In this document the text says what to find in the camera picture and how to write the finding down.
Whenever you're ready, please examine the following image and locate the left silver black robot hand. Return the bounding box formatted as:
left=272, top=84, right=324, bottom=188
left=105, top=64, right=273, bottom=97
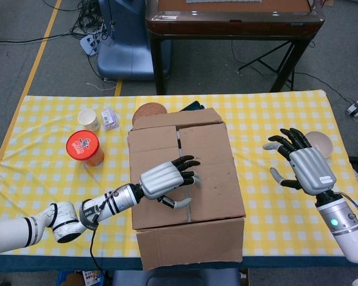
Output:
left=139, top=155, right=202, bottom=209

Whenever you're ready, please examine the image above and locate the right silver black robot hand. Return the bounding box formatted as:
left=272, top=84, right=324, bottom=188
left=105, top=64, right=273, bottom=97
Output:
left=262, top=128, right=338, bottom=197

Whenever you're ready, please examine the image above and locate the brown cardboard shipping box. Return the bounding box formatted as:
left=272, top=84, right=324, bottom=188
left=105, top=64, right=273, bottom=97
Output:
left=126, top=107, right=247, bottom=271

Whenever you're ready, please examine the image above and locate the orange lidded canister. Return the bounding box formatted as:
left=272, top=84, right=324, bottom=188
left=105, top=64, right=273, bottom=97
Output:
left=66, top=130, right=105, bottom=167

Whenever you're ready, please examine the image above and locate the beige bowl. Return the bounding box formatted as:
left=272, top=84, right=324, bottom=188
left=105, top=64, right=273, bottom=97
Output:
left=304, top=131, right=334, bottom=160

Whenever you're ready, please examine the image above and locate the round brown woven mat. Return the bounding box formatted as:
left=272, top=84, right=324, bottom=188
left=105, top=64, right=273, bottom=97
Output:
left=132, top=102, right=168, bottom=126

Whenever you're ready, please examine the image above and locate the small purple tissue packet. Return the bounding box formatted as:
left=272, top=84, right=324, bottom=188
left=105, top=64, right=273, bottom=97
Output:
left=101, top=109, right=119, bottom=130

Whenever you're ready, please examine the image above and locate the dark green flat object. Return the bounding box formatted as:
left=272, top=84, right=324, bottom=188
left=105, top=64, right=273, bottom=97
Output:
left=178, top=101, right=206, bottom=113

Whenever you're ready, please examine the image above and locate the white paper cup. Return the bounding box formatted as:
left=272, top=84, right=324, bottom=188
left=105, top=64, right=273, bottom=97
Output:
left=77, top=108, right=101, bottom=132

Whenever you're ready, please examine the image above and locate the grey blue robot chassis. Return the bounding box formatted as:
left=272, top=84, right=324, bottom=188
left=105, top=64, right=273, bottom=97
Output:
left=112, top=268, right=239, bottom=286

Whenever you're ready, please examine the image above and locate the yellow white checked tablecloth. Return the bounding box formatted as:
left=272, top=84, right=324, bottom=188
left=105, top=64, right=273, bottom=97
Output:
left=0, top=89, right=358, bottom=259

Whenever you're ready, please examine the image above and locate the colourful printed carton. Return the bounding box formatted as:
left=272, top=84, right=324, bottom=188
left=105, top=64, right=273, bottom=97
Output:
left=82, top=269, right=105, bottom=286

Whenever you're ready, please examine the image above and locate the blue machine base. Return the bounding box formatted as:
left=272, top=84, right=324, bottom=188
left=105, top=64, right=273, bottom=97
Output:
left=97, top=0, right=171, bottom=81

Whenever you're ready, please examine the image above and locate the brown mahjong table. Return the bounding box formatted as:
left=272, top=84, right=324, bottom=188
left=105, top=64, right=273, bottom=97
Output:
left=145, top=0, right=326, bottom=96

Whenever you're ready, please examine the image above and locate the black cable tangle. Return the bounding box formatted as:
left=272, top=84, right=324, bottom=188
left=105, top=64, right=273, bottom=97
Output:
left=68, top=0, right=114, bottom=39

